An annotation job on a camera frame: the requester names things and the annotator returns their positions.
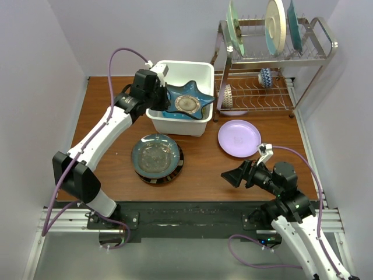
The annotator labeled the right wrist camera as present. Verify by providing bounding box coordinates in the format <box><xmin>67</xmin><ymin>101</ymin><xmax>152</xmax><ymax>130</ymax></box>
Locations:
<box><xmin>256</xmin><ymin>143</ymin><xmax>273</xmax><ymax>165</ymax></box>

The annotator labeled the woven bamboo plate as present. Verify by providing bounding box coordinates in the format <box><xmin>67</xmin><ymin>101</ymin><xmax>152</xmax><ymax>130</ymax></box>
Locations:
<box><xmin>201</xmin><ymin>106</ymin><xmax>209</xmax><ymax>120</ymax></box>

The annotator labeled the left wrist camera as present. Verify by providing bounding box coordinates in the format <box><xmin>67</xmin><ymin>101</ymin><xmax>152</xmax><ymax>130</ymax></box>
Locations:
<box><xmin>145</xmin><ymin>60</ymin><xmax>168</xmax><ymax>87</ymax></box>

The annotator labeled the mint plate in rack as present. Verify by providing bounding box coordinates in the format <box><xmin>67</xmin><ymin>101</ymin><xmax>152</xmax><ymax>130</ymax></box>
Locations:
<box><xmin>226</xmin><ymin>1</ymin><xmax>245</xmax><ymax>57</ymax></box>

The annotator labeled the grey blue ceramic plate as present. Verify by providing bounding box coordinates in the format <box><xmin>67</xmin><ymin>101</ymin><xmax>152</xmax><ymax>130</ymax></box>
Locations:
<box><xmin>131</xmin><ymin>134</ymin><xmax>181</xmax><ymax>179</ymax></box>

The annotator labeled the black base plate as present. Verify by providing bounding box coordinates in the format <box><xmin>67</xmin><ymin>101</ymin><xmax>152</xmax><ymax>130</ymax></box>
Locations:
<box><xmin>51</xmin><ymin>200</ymin><xmax>325</xmax><ymax>244</ymax></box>

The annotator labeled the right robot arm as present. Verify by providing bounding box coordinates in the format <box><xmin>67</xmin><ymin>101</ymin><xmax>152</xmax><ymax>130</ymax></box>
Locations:
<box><xmin>221</xmin><ymin>160</ymin><xmax>356</xmax><ymax>279</ymax></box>

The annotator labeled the blue star-shaped dish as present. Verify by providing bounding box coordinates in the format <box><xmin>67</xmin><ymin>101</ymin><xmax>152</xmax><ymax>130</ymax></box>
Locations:
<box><xmin>165</xmin><ymin>80</ymin><xmax>215</xmax><ymax>121</ymax></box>

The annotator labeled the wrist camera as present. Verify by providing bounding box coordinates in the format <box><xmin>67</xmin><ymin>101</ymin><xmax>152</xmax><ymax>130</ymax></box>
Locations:
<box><xmin>145</xmin><ymin>60</ymin><xmax>168</xmax><ymax>87</ymax></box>
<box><xmin>256</xmin><ymin>143</ymin><xmax>273</xmax><ymax>165</ymax></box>

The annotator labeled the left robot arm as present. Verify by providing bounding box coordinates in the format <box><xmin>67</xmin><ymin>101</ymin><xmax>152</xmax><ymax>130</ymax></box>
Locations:
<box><xmin>52</xmin><ymin>64</ymin><xmax>170</xmax><ymax>229</ymax></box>

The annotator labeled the black gold striped plate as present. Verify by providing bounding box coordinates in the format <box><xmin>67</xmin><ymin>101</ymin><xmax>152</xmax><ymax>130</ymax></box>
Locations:
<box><xmin>136</xmin><ymin>145</ymin><xmax>184</xmax><ymax>184</ymax></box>

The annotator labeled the lavender plate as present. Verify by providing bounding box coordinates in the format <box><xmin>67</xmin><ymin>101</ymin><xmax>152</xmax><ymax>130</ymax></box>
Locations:
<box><xmin>218</xmin><ymin>120</ymin><xmax>262</xmax><ymax>158</ymax></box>

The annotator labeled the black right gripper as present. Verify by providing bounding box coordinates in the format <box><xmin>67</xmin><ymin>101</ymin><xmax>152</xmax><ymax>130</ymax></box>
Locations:
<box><xmin>221</xmin><ymin>157</ymin><xmax>281</xmax><ymax>196</ymax></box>

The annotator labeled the blue polka dot plate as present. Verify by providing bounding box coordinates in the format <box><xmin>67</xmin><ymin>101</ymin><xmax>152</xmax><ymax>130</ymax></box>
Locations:
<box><xmin>162</xmin><ymin>111</ymin><xmax>192</xmax><ymax>120</ymax></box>

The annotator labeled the clear glass plate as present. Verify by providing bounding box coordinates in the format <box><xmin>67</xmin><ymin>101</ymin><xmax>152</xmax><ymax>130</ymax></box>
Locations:
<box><xmin>138</xmin><ymin>143</ymin><xmax>173</xmax><ymax>173</ymax></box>

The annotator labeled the teal plate in rack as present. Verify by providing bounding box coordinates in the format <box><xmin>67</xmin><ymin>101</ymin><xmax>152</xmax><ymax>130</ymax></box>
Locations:
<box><xmin>287</xmin><ymin>1</ymin><xmax>303</xmax><ymax>55</ymax></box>

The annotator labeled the white plastic bin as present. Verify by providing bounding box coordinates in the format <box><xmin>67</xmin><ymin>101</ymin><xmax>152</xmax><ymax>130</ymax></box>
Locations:
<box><xmin>146</xmin><ymin>60</ymin><xmax>214</xmax><ymax>137</ymax></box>

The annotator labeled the metal dish rack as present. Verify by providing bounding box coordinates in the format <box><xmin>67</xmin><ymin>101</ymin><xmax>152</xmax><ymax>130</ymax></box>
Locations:
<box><xmin>210</xmin><ymin>17</ymin><xmax>338</xmax><ymax>121</ymax></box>

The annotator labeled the blue zigzag bowl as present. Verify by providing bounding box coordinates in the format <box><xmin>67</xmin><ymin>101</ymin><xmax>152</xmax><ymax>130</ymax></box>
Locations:
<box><xmin>258</xmin><ymin>68</ymin><xmax>273</xmax><ymax>88</ymax></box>

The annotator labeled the cream blue spiral plate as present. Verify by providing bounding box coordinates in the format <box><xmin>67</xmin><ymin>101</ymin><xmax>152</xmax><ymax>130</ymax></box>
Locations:
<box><xmin>265</xmin><ymin>0</ymin><xmax>287</xmax><ymax>57</ymax></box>

